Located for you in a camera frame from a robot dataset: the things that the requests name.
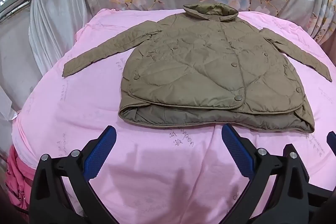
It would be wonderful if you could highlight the white sheer curtain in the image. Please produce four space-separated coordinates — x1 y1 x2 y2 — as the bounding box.
0 0 92 161

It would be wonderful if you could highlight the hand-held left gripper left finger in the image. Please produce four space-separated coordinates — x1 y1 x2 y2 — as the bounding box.
29 125 117 224

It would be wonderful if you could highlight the pink bed sheet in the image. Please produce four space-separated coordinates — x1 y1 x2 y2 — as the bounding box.
12 8 336 224

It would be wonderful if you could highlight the dark pink cloth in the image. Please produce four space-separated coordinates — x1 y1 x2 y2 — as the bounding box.
5 145 36 211

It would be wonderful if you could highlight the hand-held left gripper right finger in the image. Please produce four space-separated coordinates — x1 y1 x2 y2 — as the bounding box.
221 124 311 224

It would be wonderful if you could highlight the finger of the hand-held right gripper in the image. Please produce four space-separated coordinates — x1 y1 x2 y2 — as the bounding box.
326 131 336 147

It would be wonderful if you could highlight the olive quilted jacket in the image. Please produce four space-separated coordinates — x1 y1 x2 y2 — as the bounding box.
62 4 332 134

